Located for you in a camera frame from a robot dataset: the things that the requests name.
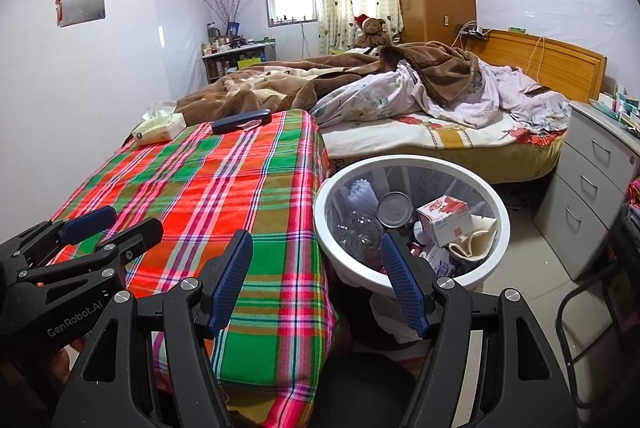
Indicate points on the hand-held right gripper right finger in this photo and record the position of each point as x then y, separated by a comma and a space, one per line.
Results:
404, 283

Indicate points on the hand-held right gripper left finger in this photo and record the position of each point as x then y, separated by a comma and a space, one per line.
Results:
230, 283

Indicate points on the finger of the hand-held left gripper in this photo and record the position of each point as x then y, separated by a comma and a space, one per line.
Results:
135, 239
85, 224

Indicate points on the clear plastic bottle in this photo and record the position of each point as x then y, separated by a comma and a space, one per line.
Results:
357, 233

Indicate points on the pink metal can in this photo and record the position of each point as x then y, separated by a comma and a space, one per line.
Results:
397, 210

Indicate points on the white trash bin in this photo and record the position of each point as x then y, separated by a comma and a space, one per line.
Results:
335, 258

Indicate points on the red white carton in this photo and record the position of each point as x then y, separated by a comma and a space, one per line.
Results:
445, 220

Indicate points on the cream cloth bag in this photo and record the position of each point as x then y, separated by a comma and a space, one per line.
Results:
475, 240

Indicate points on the white foam net sleeve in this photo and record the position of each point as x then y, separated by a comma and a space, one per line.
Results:
362, 195

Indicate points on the person's left hand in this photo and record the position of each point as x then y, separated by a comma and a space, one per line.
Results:
64, 362

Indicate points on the plaid tablecloth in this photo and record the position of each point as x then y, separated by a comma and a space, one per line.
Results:
200, 188

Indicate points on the green tissue pack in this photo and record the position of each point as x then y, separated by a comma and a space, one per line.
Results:
157, 127

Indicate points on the printed bed sheet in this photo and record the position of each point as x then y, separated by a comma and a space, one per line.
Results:
450, 135

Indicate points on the dark blue glasses case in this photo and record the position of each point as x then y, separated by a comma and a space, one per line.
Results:
240, 120

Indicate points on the pink plastic wrapper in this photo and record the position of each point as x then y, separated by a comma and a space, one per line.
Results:
251, 125

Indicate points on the black metal chair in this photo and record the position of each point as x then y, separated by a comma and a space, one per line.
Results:
562, 333

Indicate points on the white floral quilt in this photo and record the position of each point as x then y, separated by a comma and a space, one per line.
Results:
380, 97

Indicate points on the brown blanket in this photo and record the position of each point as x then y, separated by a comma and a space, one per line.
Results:
280, 87

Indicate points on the grey drawer nightstand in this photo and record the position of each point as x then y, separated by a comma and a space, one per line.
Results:
585, 188

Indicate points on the grey shelf with bottles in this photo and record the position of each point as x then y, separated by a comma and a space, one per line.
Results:
235, 60

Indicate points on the red hanging ornament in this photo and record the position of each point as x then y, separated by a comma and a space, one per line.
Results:
60, 0

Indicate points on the vase with branches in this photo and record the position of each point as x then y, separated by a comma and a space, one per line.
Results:
232, 25

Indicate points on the black phone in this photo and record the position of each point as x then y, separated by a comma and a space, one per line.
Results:
539, 90

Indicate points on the teddy bear with red hat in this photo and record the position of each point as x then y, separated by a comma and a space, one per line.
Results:
372, 32

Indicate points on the power strip with chargers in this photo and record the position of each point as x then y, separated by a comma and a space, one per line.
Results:
472, 31

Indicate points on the wooden bed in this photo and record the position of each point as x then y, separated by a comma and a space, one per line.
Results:
565, 57

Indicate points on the group of small boxes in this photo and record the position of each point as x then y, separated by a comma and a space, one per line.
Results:
620, 105

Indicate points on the small window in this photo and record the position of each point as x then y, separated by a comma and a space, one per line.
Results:
290, 5

